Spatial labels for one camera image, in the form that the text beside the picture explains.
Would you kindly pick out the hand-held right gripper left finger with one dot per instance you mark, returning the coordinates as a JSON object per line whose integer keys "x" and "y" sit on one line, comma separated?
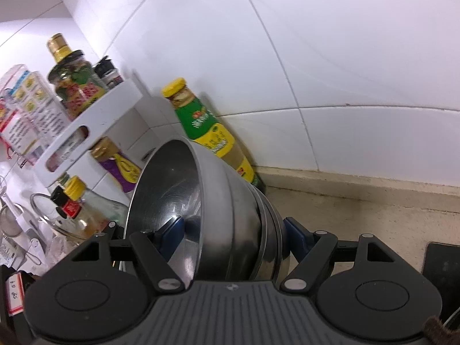
{"x": 172, "y": 235}

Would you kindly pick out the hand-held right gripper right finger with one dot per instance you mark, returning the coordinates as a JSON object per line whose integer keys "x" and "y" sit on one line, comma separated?
{"x": 298, "y": 237}

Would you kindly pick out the stainless steel bowl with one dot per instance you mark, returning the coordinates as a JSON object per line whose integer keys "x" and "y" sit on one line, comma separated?
{"x": 284, "y": 258}
{"x": 161, "y": 194}
{"x": 266, "y": 244}

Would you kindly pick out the purple label bottle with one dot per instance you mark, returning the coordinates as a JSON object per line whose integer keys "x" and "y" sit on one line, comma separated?
{"x": 124, "y": 170}

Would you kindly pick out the yellow-capped clear bottle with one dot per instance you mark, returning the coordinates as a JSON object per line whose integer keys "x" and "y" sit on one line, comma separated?
{"x": 97, "y": 205}

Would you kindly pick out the black-capped red label bottle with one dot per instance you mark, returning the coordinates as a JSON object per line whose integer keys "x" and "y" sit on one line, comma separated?
{"x": 70, "y": 208}

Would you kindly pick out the yellow green label bottle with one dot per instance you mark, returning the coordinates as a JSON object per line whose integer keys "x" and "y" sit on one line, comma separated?
{"x": 208, "y": 133}

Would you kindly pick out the glass pot lid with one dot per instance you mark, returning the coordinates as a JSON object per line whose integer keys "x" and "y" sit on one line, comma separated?
{"x": 50, "y": 215}

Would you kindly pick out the white rack shelf tier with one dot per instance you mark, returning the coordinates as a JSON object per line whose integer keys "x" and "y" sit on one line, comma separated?
{"x": 97, "y": 115}

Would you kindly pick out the black flat object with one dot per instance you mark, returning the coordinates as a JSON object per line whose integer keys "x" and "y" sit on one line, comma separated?
{"x": 444, "y": 262}

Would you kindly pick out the metal mesh strainer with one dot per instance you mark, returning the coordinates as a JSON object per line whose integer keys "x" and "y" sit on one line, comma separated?
{"x": 9, "y": 222}

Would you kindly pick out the red white label tag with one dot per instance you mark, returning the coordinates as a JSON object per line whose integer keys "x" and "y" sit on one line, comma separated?
{"x": 16, "y": 294}

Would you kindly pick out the brown fuzzy cloth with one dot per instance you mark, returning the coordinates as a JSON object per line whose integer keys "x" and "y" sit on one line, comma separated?
{"x": 440, "y": 332}

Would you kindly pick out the black-capped spice shaker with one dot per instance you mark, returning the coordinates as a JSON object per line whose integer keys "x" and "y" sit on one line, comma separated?
{"x": 107, "y": 70}

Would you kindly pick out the clear plastic seasoning packet box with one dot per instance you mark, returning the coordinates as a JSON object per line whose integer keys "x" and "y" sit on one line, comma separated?
{"x": 46, "y": 107}

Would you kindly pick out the gold-capped pickle jar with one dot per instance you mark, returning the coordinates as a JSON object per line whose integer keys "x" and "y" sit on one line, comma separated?
{"x": 77, "y": 82}

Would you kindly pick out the red print white packet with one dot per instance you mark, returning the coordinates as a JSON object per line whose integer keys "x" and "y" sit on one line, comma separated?
{"x": 16, "y": 133}

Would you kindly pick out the white printed carton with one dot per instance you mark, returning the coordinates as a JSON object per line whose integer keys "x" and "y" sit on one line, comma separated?
{"x": 21, "y": 93}

